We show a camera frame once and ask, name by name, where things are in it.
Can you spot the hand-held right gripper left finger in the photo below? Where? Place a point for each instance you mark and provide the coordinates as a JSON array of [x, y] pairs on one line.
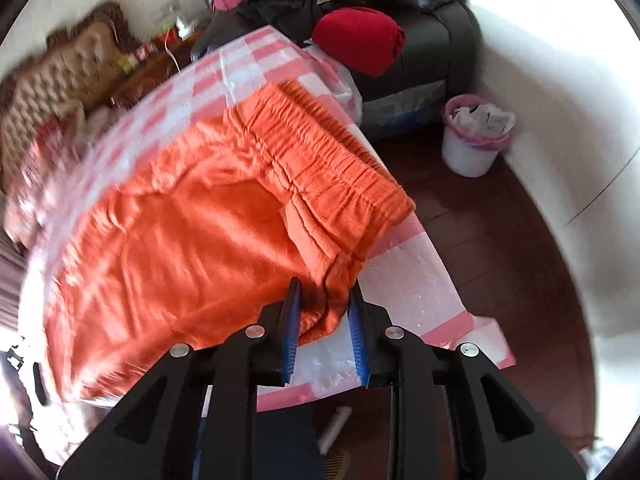
[[291, 332]]

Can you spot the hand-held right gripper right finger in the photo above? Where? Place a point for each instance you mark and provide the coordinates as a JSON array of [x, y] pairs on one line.
[[357, 342]]

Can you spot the orange pants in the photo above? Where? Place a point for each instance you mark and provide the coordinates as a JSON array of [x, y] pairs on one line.
[[200, 240]]

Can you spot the white table leg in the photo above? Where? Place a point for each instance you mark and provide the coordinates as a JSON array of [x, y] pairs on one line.
[[335, 427]]

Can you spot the pink checked plastic tablecloth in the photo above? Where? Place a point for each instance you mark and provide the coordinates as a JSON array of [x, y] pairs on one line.
[[425, 285]]

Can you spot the white trash bin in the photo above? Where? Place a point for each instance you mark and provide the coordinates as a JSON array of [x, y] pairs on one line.
[[467, 152]]

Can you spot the clear bag of bottles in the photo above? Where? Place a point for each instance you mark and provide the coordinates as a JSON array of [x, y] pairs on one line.
[[405, 107]]

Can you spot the carved wooden nightstand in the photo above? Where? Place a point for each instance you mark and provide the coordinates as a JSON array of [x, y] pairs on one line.
[[150, 72]]

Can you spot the red folded cloth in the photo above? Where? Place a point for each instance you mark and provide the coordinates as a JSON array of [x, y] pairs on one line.
[[360, 40]]

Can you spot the white wardrobe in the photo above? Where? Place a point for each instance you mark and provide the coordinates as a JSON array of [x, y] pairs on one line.
[[550, 110]]

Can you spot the pink floral quilt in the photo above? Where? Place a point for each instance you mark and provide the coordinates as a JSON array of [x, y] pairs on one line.
[[55, 132]]

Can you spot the black leather armchair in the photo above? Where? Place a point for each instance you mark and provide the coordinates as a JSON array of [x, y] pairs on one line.
[[450, 45]]

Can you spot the yellow green box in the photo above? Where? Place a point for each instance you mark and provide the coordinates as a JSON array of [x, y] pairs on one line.
[[127, 63]]

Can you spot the red box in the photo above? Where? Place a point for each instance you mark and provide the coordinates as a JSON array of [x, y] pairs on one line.
[[148, 51]]

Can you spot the black garment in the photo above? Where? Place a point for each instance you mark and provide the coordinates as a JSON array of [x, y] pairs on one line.
[[285, 7]]

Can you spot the white round device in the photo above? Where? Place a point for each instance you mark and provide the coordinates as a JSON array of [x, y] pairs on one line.
[[186, 24]]

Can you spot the tufted brown carved headboard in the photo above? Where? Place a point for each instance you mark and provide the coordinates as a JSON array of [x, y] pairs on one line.
[[55, 75]]

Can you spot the wall socket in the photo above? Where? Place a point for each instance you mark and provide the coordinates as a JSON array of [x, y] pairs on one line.
[[167, 10]]

